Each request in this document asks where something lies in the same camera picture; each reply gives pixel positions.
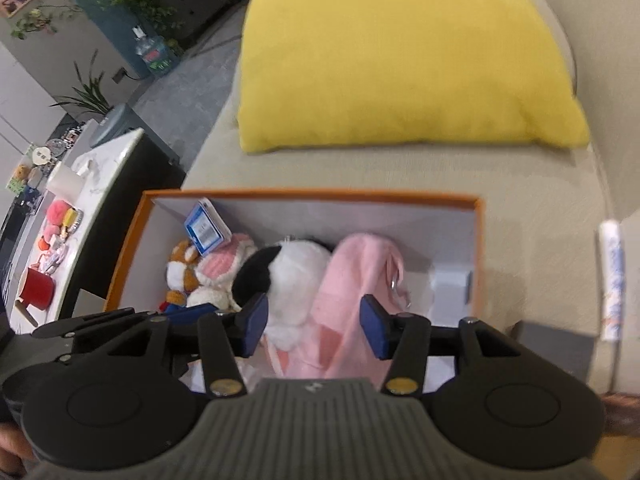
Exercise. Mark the red mug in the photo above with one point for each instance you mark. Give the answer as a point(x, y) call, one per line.
point(36, 287)

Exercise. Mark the small blue white box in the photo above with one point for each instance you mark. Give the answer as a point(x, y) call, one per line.
point(205, 227)

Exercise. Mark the white black plush dog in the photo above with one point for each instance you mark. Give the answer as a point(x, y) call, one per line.
point(295, 280)

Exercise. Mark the white printed tube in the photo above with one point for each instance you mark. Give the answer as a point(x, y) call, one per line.
point(612, 280)

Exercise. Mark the pink white crocheted bunny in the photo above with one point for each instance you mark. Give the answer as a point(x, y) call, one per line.
point(220, 266)

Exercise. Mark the yellow pillow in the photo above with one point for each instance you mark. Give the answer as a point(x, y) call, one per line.
point(400, 60)

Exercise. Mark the orange white plush toy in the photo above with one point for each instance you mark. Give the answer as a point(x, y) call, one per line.
point(181, 266)

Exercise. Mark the pink pouch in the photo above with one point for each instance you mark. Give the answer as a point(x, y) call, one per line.
point(350, 280)

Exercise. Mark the marble top side table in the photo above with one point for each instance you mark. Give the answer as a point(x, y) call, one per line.
point(112, 160)

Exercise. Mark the spider plant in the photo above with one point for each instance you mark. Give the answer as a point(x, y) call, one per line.
point(90, 91)

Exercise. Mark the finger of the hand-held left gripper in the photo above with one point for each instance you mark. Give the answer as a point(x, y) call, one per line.
point(187, 315)
point(95, 324)

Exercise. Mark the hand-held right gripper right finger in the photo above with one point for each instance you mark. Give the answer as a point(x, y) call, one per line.
point(375, 327)

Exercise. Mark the wall socket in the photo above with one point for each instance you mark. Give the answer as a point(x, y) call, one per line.
point(119, 75)

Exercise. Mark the dark grey box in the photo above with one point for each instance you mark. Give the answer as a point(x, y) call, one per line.
point(555, 355)

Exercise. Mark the brown mottled cloth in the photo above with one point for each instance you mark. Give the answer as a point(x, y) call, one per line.
point(622, 410)

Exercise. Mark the pink fuzzy ball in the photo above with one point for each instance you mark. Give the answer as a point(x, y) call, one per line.
point(60, 210)

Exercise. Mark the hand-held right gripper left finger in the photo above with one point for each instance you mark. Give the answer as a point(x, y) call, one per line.
point(254, 327)

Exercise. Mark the large water jug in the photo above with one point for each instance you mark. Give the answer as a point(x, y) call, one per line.
point(156, 54)

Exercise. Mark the beige sofa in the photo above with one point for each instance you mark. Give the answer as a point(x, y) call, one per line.
point(400, 170)

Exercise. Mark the orange cardboard box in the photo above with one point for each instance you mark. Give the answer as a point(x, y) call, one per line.
point(310, 220)

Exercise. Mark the person's left hand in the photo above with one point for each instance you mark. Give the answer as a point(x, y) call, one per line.
point(12, 447)

